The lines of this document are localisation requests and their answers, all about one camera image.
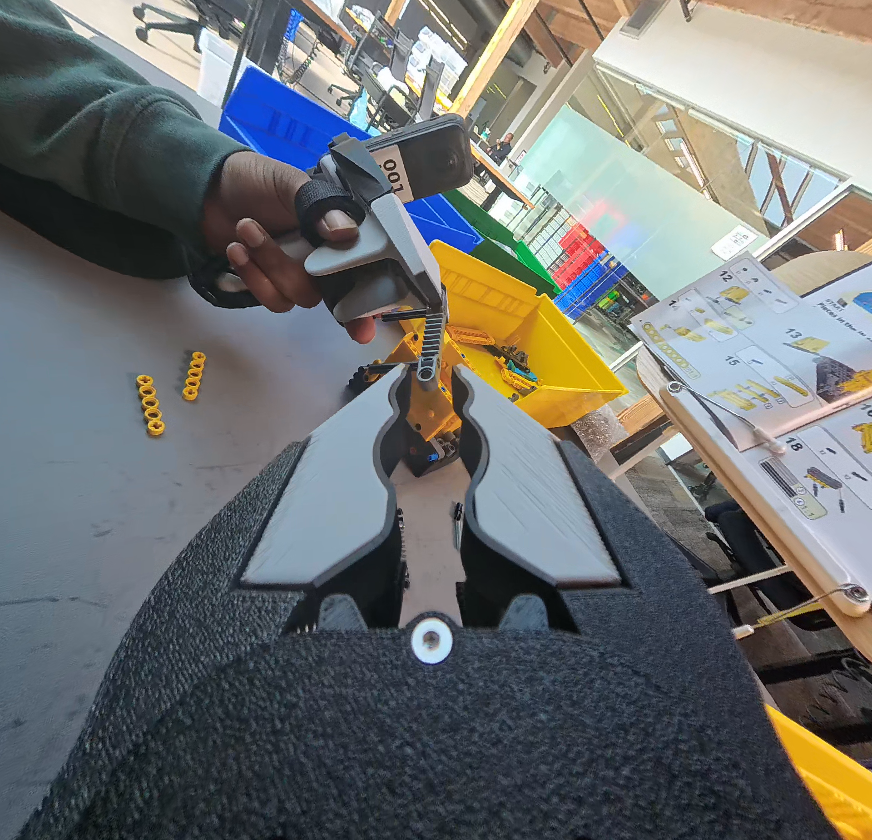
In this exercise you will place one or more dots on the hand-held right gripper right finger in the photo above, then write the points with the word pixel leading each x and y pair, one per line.
pixel 545 513

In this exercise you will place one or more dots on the yellow lego connector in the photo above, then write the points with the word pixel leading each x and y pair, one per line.
pixel 512 382

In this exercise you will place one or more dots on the black office chair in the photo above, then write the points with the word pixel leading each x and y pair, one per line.
pixel 756 554

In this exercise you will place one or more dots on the yellow lego beam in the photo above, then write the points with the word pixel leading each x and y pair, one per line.
pixel 151 404
pixel 194 376

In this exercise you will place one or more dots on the green plastic bin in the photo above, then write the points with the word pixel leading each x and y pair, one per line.
pixel 504 247

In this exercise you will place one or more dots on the yellow black lego model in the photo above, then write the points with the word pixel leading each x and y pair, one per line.
pixel 426 411

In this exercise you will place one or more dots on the teal lego piece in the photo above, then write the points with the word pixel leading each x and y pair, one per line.
pixel 528 376

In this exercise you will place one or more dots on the black lego axle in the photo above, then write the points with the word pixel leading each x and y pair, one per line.
pixel 409 315

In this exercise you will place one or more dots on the long wooden desk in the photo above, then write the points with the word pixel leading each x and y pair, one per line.
pixel 501 175

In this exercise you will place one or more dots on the yellow plastic bin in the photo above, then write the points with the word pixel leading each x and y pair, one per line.
pixel 579 370
pixel 831 778

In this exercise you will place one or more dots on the person's left hand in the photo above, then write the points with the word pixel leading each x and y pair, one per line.
pixel 252 186

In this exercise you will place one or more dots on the orange lego frame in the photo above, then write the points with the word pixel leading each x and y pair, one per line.
pixel 470 336

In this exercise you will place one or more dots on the blue plastic bin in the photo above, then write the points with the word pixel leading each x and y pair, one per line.
pixel 272 117

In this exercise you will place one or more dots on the grey lego gear rack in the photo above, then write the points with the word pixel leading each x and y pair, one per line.
pixel 432 342

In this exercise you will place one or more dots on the pile of small lego pins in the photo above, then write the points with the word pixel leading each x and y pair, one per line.
pixel 458 523

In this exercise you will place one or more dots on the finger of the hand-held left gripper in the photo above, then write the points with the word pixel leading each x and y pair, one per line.
pixel 395 240
pixel 375 298

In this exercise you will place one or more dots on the stack of blue crates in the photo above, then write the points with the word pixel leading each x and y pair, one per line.
pixel 589 284

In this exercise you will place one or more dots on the stack of red crates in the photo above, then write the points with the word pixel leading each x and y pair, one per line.
pixel 582 247

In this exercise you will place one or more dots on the stack of clear storage boxes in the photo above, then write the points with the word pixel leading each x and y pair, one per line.
pixel 436 53

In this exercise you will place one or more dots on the clear bubble wrap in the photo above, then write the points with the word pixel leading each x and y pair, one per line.
pixel 598 431

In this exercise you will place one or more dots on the group of black office chairs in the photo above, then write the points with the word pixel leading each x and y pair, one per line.
pixel 381 83

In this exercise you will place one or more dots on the black lego beam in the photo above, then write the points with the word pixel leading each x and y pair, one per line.
pixel 514 357

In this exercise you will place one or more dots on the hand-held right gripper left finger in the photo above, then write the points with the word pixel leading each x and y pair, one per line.
pixel 320 513

